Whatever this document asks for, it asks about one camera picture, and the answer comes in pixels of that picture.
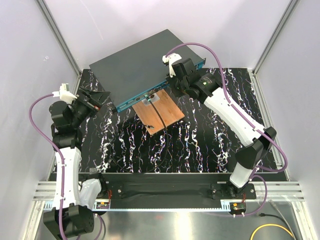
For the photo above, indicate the wooden board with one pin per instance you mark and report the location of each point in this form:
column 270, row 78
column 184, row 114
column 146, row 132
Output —
column 166, row 107

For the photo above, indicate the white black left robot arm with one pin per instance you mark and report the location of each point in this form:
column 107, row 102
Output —
column 72, row 209

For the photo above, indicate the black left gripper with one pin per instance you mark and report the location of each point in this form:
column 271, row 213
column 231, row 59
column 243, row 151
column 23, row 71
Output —
column 97, row 98

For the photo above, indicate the dark grey network switch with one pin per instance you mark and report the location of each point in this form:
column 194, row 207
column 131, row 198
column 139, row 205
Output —
column 135, row 71

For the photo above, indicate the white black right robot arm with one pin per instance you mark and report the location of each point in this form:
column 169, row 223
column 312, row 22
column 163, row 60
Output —
column 185, row 79

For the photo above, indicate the white slotted cable duct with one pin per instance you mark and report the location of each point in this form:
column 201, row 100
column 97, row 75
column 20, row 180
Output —
column 110, row 206

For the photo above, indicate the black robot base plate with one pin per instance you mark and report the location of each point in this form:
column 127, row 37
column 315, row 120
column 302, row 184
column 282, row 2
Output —
column 179, row 189

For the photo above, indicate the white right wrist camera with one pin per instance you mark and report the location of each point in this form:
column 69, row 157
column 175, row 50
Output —
column 169, row 61

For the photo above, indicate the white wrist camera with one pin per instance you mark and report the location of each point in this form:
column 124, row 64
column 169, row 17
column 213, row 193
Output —
column 169, row 61
column 64, row 94

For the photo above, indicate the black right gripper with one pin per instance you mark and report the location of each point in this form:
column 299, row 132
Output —
column 170, row 81

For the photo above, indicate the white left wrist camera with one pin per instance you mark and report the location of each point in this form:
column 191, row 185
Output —
column 64, row 94

